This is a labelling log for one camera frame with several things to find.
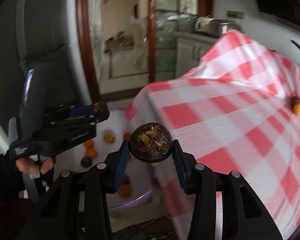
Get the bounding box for dark passion fruit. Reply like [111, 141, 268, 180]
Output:
[81, 156, 93, 168]
[91, 101, 108, 113]
[128, 122, 173, 164]

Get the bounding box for lone orange mandarin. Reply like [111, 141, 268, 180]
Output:
[83, 140, 94, 148]

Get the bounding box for large orange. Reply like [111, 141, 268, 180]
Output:
[85, 147, 98, 160]

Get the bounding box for yellow striped pepino melon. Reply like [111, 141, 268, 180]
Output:
[103, 131, 116, 144]

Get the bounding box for large red tomato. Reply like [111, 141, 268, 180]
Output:
[123, 132, 132, 140]

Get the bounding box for white kitchen cabinet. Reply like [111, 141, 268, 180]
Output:
[175, 32, 217, 78]

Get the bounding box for person left hand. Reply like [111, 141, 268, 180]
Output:
[15, 157, 55, 175]

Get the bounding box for white box purple rim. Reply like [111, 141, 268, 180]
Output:
[54, 109, 153, 211]

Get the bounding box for red white checkered tablecloth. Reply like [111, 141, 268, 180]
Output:
[126, 31, 300, 239]

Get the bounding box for large brown pomegranate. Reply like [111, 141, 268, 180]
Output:
[290, 95, 300, 108]

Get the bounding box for steel pot on counter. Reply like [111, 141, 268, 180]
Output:
[194, 17, 242, 38]

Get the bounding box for red wooden door frame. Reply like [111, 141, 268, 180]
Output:
[76, 0, 213, 103]

